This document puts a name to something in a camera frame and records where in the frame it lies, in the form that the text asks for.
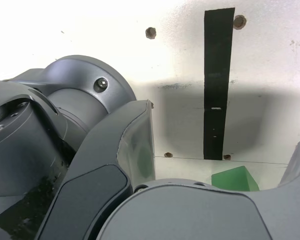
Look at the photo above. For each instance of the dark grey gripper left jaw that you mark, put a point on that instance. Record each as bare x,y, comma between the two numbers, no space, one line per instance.
95,185

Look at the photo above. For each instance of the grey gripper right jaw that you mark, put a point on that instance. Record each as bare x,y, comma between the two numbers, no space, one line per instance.
190,215

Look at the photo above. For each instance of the green cube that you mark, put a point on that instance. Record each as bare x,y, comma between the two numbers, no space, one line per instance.
230,178

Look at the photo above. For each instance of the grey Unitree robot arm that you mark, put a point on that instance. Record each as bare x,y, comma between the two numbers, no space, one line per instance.
72,82

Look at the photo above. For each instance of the black tape strip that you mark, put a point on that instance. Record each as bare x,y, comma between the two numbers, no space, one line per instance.
216,75

